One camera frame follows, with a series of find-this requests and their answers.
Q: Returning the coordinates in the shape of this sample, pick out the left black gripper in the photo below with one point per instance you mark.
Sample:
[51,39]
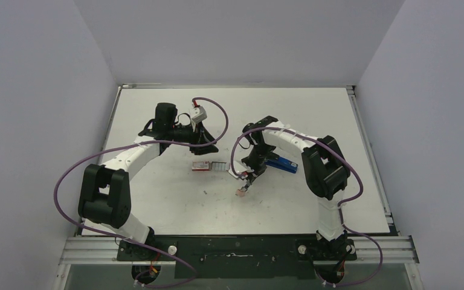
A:
[196,136]

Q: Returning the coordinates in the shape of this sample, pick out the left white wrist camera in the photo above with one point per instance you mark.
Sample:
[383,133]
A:
[197,115]

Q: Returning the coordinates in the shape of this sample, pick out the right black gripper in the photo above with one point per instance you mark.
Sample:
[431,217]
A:
[254,169]

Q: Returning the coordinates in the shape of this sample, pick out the aluminium frame rail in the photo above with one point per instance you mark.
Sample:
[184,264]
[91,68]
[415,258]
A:
[104,251]

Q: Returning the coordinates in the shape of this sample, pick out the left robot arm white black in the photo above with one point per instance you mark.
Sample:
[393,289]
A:
[105,196]

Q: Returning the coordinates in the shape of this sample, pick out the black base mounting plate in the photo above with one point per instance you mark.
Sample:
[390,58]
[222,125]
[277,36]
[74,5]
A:
[243,256]

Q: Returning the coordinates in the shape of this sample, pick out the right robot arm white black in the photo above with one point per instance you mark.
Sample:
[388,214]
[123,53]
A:
[325,174]

